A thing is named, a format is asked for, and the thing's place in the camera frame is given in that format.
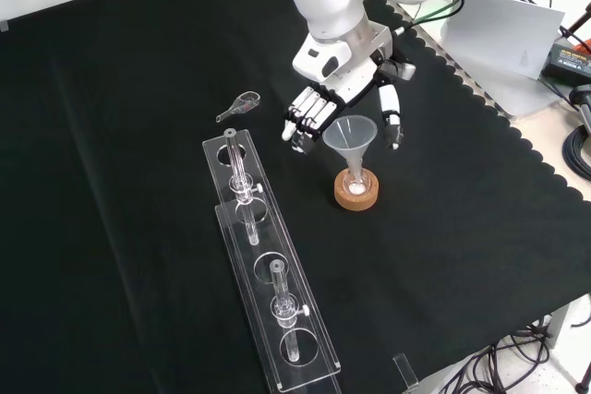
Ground glass round-bottom flask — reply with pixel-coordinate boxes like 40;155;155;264
344;161;370;197

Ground pale board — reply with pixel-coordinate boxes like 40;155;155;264
439;0;565;81

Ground black cloth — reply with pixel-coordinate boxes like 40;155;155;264
0;0;591;394

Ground black floor cables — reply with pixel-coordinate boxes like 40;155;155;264
456;315;591;394

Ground grey base plate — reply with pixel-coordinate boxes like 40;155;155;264
392;0;562;119

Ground clear plastic funnel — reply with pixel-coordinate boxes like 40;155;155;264
321;115;378;183

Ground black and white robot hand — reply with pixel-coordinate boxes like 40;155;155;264
280;33;416;155

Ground cork ring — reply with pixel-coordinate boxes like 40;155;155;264
333;167;382;211

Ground clear acrylic funnel stand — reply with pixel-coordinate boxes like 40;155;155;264
201;126;343;394

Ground black power adapter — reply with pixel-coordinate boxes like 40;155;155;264
540;42;591;89

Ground coiled black cable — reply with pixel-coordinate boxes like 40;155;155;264
561;125;591;178

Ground glass weighing funnel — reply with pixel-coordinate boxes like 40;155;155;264
214;90;261;125

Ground small clear acrylic piece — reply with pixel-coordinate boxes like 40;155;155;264
392;352;420;389

